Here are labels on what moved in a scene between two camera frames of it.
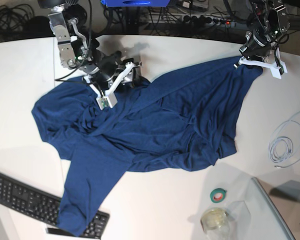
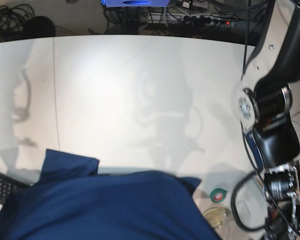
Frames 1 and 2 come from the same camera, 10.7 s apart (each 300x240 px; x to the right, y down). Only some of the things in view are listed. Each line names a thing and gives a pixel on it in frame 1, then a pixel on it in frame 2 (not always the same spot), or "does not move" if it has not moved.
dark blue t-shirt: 186,119 -> 67,203
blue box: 135,3 does not move
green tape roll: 217,195 does not move
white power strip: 199,20 does not move
